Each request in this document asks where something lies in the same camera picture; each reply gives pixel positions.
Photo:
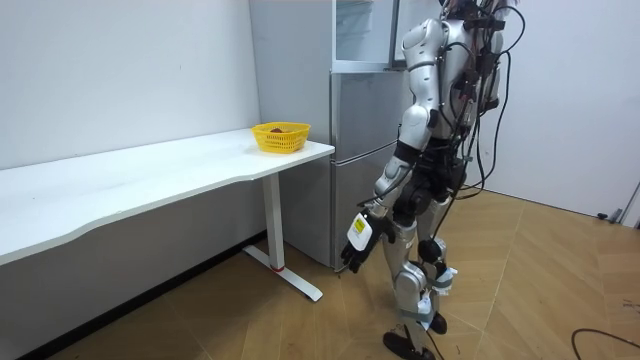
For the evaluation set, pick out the white desk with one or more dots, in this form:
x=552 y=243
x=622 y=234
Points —
x=130 y=175

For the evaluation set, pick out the black door stopper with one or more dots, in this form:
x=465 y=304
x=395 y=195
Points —
x=611 y=216

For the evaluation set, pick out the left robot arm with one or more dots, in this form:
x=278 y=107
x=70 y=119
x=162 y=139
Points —
x=420 y=75

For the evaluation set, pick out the robot legs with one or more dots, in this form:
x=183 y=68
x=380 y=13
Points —
x=410 y=285

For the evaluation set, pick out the yellow plastic basket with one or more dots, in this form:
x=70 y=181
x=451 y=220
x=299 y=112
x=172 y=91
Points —
x=280 y=138

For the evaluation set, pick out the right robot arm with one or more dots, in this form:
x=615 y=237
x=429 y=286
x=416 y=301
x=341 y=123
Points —
x=495 y=75

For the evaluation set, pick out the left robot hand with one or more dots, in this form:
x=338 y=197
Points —
x=360 y=232

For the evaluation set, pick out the grey fridge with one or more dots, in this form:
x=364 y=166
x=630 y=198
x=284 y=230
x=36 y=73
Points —
x=365 y=115

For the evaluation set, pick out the robot body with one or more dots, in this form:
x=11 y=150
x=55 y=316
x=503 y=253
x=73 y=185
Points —
x=452 y=75

